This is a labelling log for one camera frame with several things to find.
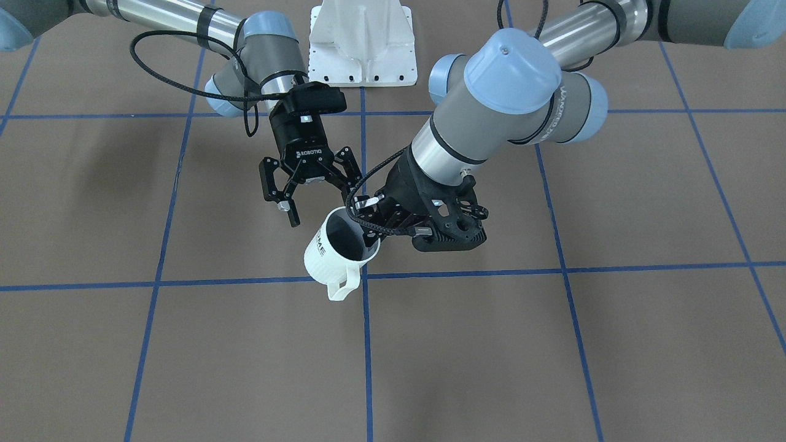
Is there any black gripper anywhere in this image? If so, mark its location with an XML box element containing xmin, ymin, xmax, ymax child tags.
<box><xmin>259</xmin><ymin>101</ymin><xmax>338</xmax><ymax>228</ymax></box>
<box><xmin>365</xmin><ymin>150</ymin><xmax>489</xmax><ymax>239</ymax></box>

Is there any white ribbed HOME mug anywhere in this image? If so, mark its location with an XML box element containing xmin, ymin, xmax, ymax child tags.
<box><xmin>304</xmin><ymin>207</ymin><xmax>381</xmax><ymax>301</ymax></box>

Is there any white metal mounting plate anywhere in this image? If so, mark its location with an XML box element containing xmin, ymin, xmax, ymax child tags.
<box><xmin>307</xmin><ymin>1</ymin><xmax>418</xmax><ymax>88</ymax></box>

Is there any brown paper table mat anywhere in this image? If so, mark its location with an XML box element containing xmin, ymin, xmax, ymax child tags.
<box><xmin>1</xmin><ymin>15</ymin><xmax>785</xmax><ymax>441</ymax></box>

